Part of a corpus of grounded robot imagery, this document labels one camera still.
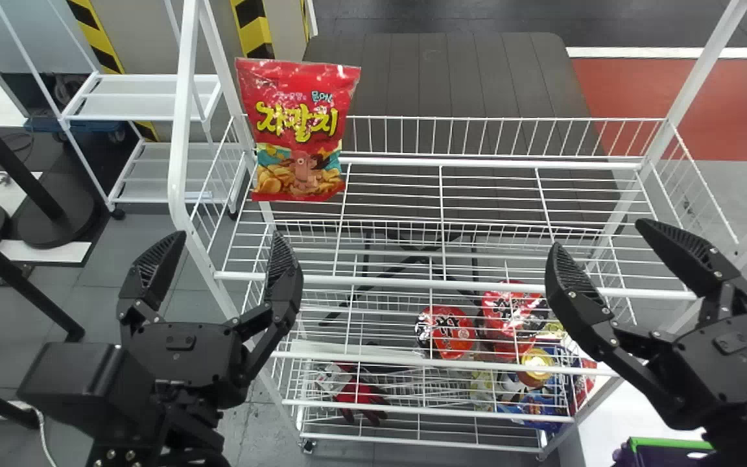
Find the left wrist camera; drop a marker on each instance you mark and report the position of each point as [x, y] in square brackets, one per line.
[75, 383]

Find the white shelf trolley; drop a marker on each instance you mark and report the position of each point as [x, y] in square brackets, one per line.
[146, 130]

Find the yellow noodle cup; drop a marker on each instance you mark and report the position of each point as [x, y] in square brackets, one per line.
[535, 368]

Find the yellow black striped post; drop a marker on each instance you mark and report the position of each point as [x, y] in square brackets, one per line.
[98, 39]
[253, 26]

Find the green basket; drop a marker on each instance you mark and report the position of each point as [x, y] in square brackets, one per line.
[668, 446]

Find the blue snack packet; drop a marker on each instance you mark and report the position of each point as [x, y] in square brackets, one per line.
[539, 407]

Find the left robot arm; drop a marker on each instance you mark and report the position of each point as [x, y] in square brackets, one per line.
[153, 458]

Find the red gloves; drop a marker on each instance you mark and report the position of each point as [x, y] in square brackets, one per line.
[360, 397]

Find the red noodle cup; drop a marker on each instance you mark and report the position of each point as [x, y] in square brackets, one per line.
[448, 334]

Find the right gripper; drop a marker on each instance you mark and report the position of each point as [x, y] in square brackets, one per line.
[730, 370]

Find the red black snack packet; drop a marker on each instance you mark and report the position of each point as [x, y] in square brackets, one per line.
[509, 311]

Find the dark grey side table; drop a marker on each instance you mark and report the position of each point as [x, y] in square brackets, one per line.
[451, 78]

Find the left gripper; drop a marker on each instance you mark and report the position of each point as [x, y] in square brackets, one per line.
[182, 357]

